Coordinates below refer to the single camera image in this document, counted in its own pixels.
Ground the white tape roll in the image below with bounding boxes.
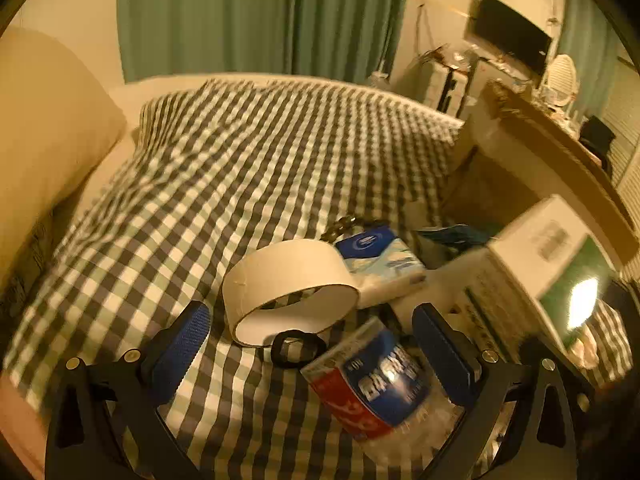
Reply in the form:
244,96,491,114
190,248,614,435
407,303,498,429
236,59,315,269
221,239,361,348

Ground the black ring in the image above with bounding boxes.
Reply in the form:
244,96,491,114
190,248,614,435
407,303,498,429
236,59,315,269
270,329,327,370

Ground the crumpled checked cloth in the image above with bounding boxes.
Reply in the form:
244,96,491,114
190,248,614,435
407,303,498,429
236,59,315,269
585,302,633,391

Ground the clear bag with blue-red label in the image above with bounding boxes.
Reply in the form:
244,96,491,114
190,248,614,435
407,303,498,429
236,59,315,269
299,316,468,463

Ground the wide green curtain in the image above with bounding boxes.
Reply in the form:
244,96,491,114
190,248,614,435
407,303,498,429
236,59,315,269
116,0,413,86

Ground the white and green carton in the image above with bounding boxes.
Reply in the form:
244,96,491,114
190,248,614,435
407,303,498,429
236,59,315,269
390,195,618,361

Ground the white louvered door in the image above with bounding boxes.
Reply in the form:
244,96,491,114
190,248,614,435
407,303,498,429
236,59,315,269
600,60,640,211

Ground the grey checked blanket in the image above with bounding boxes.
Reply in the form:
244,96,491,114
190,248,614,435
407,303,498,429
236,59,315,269
5,77,501,480

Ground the dark blue bag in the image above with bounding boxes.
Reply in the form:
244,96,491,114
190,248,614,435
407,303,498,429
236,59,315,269
415,224,493,251

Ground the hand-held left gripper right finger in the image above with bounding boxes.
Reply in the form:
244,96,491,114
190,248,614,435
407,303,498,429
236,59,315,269
411,303,598,480

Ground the black speaker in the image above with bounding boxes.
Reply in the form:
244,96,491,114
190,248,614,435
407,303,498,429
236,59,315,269
580,116,617,171

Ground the black television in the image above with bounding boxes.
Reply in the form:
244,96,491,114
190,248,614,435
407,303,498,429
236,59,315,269
472,0,553,78

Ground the dark bead bracelet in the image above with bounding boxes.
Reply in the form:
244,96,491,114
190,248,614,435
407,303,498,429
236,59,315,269
320,215,381,243

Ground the blue floral tissue pack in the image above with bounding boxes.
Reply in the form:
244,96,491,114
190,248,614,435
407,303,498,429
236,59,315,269
334,225,428,308

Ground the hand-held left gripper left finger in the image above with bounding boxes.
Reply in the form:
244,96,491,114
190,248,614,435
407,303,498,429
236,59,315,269
44,301,213,480

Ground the narrow green curtain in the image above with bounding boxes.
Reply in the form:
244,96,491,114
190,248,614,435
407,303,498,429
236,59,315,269
557,0,626,106

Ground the brown cardboard box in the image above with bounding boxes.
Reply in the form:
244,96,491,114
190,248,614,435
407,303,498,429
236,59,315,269
440,80,638,271

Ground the white cabinet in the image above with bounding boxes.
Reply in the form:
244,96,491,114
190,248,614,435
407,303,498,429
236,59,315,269
410,55,481,116

